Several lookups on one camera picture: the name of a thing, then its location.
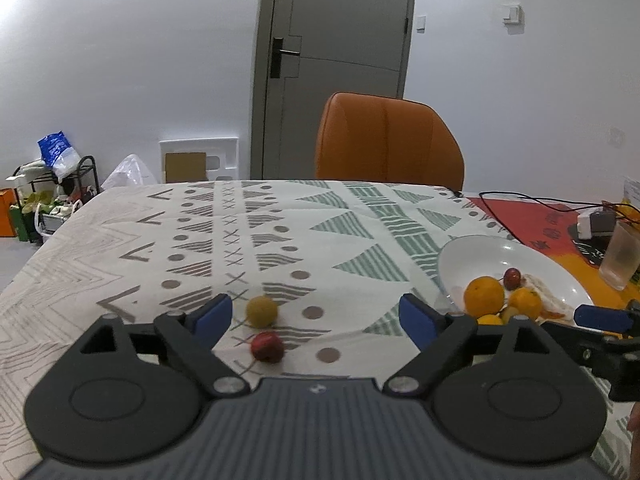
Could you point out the yellow-green round fruit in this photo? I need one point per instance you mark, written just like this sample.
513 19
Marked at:
262 311
510 314

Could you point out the small red fruit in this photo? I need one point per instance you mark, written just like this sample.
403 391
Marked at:
512 278
266 346

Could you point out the large orange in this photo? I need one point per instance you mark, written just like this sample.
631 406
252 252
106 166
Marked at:
484 295

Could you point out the white foam packaging board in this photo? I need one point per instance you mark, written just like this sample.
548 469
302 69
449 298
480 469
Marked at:
225 157

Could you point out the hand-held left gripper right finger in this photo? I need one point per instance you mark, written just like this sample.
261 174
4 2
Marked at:
417 321

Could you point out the orange leather chair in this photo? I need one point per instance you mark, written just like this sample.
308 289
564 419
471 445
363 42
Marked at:
385 145

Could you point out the white bag of greens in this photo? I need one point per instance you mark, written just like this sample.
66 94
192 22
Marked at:
52 215

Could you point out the person's right hand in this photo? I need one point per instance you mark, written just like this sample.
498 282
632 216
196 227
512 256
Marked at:
635 435

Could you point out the small white wall switch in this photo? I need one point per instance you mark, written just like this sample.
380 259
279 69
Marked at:
421 23

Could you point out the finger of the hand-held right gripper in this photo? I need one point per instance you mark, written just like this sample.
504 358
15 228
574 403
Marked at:
575 340
600 317

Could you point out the grey door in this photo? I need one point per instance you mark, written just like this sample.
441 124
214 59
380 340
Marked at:
340 20

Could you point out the small orange kumquat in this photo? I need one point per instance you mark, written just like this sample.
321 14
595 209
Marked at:
490 319
525 302

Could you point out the frosted plastic cup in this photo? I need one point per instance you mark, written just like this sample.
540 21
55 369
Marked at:
620 255

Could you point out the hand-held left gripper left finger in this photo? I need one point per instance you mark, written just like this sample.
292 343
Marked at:
215 317

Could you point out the brown cardboard piece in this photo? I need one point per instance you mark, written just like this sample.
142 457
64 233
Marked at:
185 167

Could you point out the patterned white tablecloth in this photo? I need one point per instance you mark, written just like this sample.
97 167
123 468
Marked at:
200 240

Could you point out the white grey power adapter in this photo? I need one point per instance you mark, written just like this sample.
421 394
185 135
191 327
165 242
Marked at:
595 224

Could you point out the white ceramic plate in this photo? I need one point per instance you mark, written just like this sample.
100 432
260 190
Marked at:
480 255

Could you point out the blue white plastic bag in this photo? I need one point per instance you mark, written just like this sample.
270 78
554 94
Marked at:
57 152

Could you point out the black metal rack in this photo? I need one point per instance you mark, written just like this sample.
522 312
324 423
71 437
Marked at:
93 170

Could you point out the orange box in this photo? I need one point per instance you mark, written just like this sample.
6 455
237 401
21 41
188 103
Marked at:
7 212

